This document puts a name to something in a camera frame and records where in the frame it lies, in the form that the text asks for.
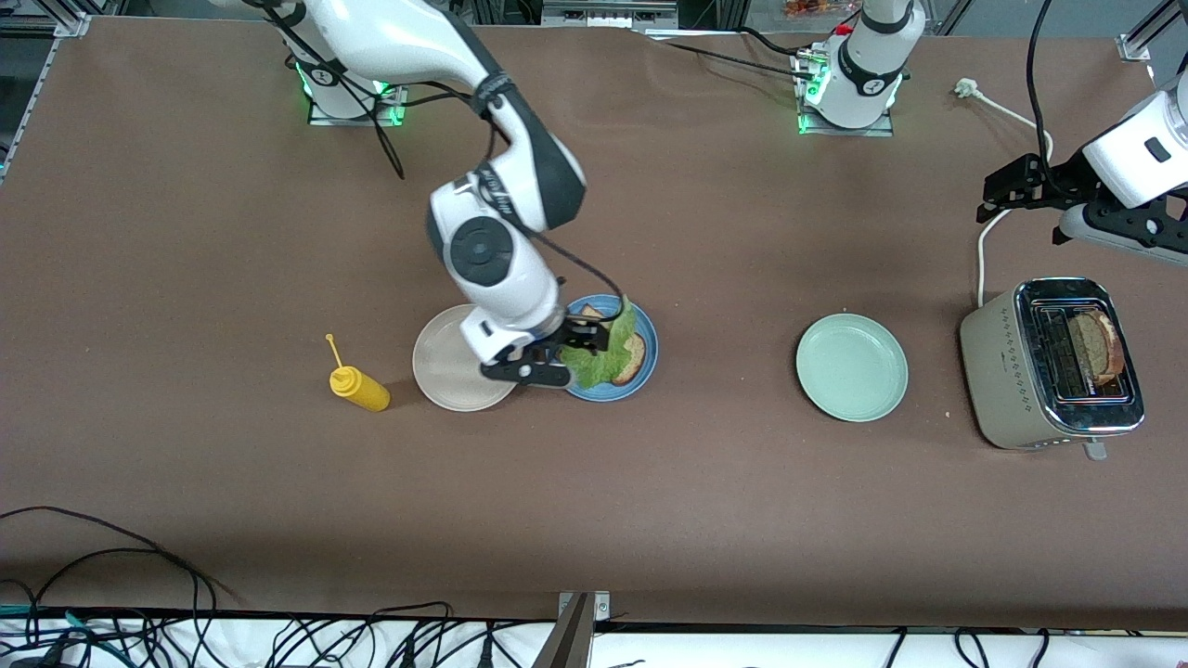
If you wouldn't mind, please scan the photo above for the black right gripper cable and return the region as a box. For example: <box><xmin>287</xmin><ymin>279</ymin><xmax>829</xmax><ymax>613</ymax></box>
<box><xmin>408</xmin><ymin>83</ymin><xmax>627</xmax><ymax>324</ymax></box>

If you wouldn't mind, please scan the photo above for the small metal table bracket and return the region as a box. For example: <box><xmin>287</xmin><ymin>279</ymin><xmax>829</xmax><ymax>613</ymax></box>
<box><xmin>558</xmin><ymin>591</ymin><xmax>612</xmax><ymax>621</ymax></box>

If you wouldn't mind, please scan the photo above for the beige chrome toaster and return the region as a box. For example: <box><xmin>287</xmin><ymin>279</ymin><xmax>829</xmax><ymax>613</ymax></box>
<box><xmin>959</xmin><ymin>276</ymin><xmax>1145</xmax><ymax>462</ymax></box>

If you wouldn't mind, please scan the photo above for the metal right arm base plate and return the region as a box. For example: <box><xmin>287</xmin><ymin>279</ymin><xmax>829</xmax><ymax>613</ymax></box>
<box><xmin>308</xmin><ymin>39</ymin><xmax>411</xmax><ymax>126</ymax></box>

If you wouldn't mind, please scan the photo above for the grey metal power strip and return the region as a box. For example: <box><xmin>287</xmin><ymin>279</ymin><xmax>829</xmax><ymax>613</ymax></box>
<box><xmin>541</xmin><ymin>0</ymin><xmax>679</xmax><ymax>31</ymax></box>

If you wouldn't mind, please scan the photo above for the green lettuce leaf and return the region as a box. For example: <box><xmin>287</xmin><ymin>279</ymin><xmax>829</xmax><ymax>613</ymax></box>
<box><xmin>560</xmin><ymin>295</ymin><xmax>639</xmax><ymax>391</ymax></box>

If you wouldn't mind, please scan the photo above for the mint green round plate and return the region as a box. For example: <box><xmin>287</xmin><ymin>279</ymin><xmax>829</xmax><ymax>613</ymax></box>
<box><xmin>795</xmin><ymin>313</ymin><xmax>910</xmax><ymax>423</ymax></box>

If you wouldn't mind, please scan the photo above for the brown bread slice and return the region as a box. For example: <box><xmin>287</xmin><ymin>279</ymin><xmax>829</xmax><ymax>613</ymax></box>
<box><xmin>1067</xmin><ymin>308</ymin><xmax>1127</xmax><ymax>388</ymax></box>
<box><xmin>580</xmin><ymin>329</ymin><xmax>648</xmax><ymax>387</ymax></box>

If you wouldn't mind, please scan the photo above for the beige round plate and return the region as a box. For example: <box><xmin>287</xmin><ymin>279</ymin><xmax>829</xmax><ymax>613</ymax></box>
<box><xmin>412</xmin><ymin>303</ymin><xmax>521</xmax><ymax>413</ymax></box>

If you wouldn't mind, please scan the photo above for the grey aluminium profile bar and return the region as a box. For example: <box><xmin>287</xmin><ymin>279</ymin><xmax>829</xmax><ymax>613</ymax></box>
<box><xmin>531</xmin><ymin>594</ymin><xmax>595</xmax><ymax>668</ymax></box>

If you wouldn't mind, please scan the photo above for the long black looping cable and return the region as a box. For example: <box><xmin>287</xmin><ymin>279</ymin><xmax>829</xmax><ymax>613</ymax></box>
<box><xmin>0</xmin><ymin>506</ymin><xmax>233</xmax><ymax>618</ymax></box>

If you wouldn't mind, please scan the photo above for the black cable on table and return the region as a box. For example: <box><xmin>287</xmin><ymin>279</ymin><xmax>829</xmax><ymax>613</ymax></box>
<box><xmin>645</xmin><ymin>26</ymin><xmax>822</xmax><ymax>83</ymax></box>

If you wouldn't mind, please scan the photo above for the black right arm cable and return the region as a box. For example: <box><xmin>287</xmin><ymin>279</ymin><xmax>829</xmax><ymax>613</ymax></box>
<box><xmin>269</xmin><ymin>0</ymin><xmax>407</xmax><ymax>180</ymax></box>

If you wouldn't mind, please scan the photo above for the white toaster power cord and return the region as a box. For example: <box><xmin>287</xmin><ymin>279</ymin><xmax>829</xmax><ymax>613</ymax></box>
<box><xmin>954</xmin><ymin>78</ymin><xmax>1056</xmax><ymax>309</ymax></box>

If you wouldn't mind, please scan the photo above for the aluminium frame corner bracket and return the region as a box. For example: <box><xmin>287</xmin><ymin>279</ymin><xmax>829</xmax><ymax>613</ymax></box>
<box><xmin>1117</xmin><ymin>0</ymin><xmax>1188</xmax><ymax>64</ymax></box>

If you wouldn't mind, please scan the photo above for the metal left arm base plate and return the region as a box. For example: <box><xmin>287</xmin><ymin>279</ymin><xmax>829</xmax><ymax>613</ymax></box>
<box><xmin>794</xmin><ymin>51</ymin><xmax>894</xmax><ymax>137</ymax></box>

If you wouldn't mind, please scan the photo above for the blue round plate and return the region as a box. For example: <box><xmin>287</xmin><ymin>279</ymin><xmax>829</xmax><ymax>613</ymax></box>
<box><xmin>557</xmin><ymin>294</ymin><xmax>659</xmax><ymax>403</ymax></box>

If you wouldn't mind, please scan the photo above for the yellow mustard squeeze bottle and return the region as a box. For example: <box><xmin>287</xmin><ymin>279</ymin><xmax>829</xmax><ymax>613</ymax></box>
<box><xmin>324</xmin><ymin>333</ymin><xmax>392</xmax><ymax>413</ymax></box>

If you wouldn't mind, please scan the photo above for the aluminium table edge rail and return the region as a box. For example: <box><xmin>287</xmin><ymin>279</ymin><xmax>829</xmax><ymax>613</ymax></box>
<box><xmin>0</xmin><ymin>11</ymin><xmax>91</xmax><ymax>182</ymax></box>

